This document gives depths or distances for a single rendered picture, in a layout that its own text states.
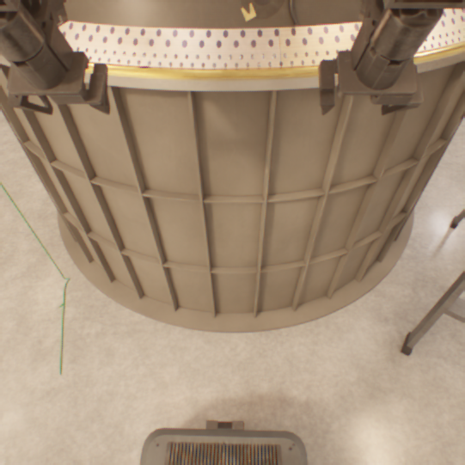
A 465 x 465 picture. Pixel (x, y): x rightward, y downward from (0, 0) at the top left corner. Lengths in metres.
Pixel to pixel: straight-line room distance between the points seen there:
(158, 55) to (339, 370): 1.37
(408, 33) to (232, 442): 1.13
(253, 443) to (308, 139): 0.94
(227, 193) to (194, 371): 0.85
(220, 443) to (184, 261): 0.64
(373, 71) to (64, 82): 0.41
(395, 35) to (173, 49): 0.51
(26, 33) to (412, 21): 0.42
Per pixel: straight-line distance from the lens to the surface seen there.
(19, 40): 0.49
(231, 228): 1.14
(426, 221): 2.34
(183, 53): 0.82
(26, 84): 0.57
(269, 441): 1.24
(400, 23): 0.44
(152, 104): 0.90
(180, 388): 1.56
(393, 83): 0.52
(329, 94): 0.52
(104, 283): 1.86
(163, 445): 1.26
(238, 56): 0.81
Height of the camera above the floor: 1.48
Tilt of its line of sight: 49 degrees down
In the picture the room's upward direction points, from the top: 1 degrees counter-clockwise
